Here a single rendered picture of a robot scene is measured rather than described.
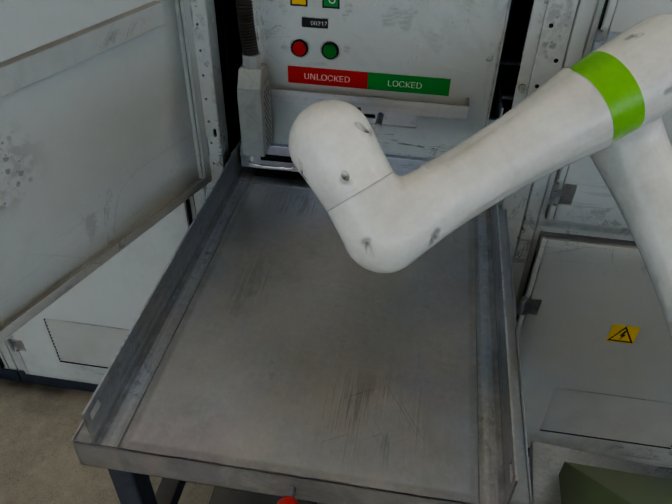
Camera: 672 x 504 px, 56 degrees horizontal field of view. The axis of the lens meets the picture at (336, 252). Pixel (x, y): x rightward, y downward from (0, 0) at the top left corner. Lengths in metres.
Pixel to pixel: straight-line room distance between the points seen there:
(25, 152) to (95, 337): 0.92
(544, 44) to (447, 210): 0.50
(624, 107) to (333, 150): 0.36
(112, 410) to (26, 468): 1.09
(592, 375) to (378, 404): 0.85
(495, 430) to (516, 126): 0.42
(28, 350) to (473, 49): 1.52
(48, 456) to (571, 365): 1.46
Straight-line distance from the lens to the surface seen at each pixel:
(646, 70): 0.88
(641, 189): 1.04
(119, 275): 1.69
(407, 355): 1.01
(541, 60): 1.22
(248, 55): 1.20
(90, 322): 1.87
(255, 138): 1.25
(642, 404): 1.81
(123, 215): 1.28
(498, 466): 0.91
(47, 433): 2.10
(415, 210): 0.77
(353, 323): 1.05
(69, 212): 1.18
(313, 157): 0.76
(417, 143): 1.33
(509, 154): 0.81
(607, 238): 1.44
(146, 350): 1.04
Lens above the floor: 1.60
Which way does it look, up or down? 39 degrees down
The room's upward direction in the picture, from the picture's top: 1 degrees clockwise
